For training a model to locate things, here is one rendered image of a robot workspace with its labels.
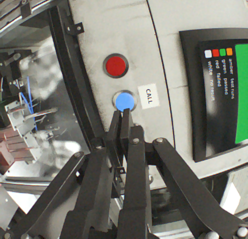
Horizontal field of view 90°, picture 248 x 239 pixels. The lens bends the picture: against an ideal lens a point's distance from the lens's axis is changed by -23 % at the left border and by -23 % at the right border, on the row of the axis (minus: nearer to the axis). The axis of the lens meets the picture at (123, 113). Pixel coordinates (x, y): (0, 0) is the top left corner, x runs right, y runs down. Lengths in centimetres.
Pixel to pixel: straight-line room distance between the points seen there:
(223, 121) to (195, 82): 9
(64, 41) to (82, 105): 9
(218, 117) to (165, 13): 19
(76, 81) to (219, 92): 22
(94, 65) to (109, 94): 5
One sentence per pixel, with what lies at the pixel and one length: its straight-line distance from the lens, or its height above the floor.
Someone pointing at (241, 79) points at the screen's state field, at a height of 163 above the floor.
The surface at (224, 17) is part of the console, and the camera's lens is 31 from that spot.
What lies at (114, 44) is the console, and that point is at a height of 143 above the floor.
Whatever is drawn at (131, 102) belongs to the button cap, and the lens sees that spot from 25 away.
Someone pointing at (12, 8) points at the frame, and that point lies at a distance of 37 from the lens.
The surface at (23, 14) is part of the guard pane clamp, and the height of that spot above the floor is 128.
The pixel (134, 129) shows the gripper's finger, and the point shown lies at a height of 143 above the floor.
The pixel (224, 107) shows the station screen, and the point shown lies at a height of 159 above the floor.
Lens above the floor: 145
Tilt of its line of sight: 8 degrees down
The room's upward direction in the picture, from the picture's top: 78 degrees clockwise
